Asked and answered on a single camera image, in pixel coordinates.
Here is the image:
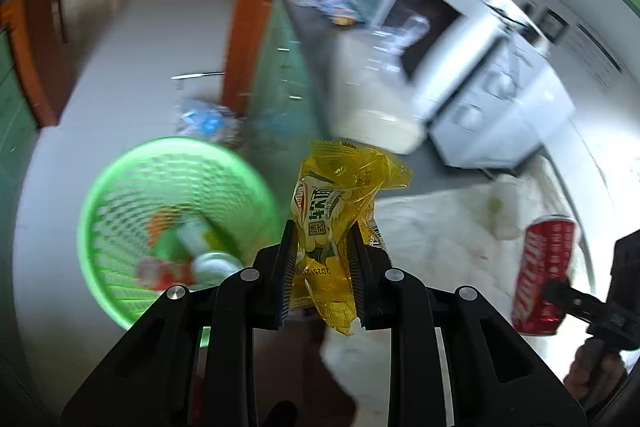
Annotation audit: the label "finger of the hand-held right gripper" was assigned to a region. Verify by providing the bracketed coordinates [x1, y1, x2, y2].
[542, 278, 608, 324]

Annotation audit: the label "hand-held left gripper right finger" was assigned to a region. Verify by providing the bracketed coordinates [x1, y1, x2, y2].
[346, 223, 587, 427]

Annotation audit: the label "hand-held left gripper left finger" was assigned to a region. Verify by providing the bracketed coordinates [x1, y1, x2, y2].
[60, 219, 298, 427]

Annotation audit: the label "red soda can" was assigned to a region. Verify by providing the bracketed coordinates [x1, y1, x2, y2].
[512, 214, 580, 337]

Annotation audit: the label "white plastic lid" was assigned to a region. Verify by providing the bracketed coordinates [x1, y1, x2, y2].
[192, 252, 244, 286]

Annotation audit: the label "yellow snack wrapper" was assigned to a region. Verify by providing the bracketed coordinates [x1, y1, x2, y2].
[292, 139, 413, 337]

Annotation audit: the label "green plastic mesh basket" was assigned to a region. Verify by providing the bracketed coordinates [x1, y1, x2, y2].
[76, 137, 283, 330]

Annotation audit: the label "person's right hand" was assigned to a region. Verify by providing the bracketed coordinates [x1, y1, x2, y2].
[564, 338, 628, 410]

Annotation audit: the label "white quilted cloth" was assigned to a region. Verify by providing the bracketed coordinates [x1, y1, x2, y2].
[320, 157, 598, 427]

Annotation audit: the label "white paper cup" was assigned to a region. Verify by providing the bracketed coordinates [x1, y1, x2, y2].
[487, 179, 527, 241]

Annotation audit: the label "clear bag of white noodles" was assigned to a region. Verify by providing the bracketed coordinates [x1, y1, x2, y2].
[330, 14, 432, 155]

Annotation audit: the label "crumpled plastic bag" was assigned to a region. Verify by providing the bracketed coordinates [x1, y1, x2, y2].
[174, 97, 247, 151]

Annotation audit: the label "green base cabinet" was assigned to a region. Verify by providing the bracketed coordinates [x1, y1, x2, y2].
[247, 0, 332, 158]

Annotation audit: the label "white microwave oven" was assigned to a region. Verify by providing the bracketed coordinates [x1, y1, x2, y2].
[372, 0, 576, 170]

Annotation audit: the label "green door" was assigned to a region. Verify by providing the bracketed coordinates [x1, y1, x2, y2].
[0, 32, 39, 178]

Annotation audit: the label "wall notice stickers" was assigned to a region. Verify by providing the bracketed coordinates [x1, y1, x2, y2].
[574, 23, 624, 91]

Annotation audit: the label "brown wooden door frame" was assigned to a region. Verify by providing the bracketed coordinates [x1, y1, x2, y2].
[222, 0, 297, 115]

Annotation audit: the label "wall socket with plug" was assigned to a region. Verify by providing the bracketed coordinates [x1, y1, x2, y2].
[541, 8, 569, 44]

